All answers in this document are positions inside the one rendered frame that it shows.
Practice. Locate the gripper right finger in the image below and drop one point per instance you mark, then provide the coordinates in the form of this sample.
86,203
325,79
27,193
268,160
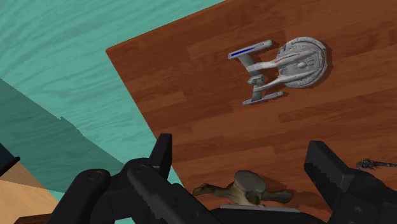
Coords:
350,192

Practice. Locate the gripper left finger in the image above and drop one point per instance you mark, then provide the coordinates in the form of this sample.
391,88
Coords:
149,192

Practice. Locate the dark grey spiky object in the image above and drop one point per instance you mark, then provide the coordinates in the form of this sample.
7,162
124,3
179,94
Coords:
369,164

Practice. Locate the brown wooden table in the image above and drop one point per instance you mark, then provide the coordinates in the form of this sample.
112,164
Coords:
201,124

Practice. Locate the olive dinosaur figure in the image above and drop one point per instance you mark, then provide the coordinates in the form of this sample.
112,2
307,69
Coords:
248,183

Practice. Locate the light wooden furniture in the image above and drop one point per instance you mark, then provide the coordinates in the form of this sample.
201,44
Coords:
21,201

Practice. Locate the grey spaceship model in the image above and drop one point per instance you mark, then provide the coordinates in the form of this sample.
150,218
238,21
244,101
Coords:
300,63

